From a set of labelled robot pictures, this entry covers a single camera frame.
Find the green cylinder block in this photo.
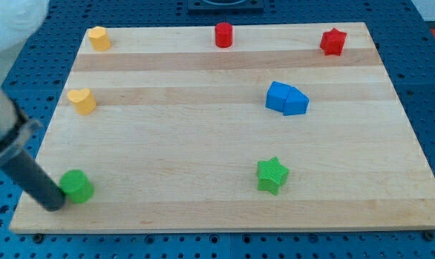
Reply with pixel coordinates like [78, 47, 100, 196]
[60, 169, 94, 204]

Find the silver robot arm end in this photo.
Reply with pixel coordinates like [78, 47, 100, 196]
[0, 89, 42, 168]

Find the green star block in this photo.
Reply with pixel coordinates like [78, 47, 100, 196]
[256, 157, 290, 196]

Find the red star block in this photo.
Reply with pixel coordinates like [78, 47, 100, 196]
[320, 28, 347, 55]

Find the wooden board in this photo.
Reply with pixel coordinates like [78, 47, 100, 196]
[9, 22, 435, 234]

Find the blue cube block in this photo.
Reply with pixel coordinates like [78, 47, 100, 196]
[265, 81, 292, 112]

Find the blue pentagon block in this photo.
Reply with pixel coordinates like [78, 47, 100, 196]
[282, 87, 310, 116]

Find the red cylinder block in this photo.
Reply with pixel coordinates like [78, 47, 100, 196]
[215, 22, 233, 48]

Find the yellow heart block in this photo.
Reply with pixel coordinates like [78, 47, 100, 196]
[67, 88, 97, 115]

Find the yellow hexagon block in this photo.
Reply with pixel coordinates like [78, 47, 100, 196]
[88, 26, 112, 51]

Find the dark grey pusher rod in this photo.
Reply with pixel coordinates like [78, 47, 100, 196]
[0, 150, 66, 212]

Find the white plastic cover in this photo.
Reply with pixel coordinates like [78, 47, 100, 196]
[0, 0, 50, 52]

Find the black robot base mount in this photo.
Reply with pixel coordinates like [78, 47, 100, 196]
[186, 0, 264, 13]

